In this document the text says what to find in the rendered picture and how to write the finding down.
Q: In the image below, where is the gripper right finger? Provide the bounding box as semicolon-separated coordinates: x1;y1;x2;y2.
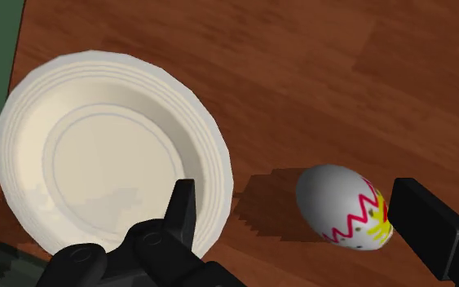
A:
386;177;459;287

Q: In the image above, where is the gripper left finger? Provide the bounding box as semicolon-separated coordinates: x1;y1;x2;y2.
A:
34;179;246;287

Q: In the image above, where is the white egg with red zigzag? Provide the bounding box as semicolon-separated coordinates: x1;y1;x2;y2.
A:
295;164;395;252

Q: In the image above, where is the white ribbed plate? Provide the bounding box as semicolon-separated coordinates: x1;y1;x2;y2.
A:
0;50;236;259

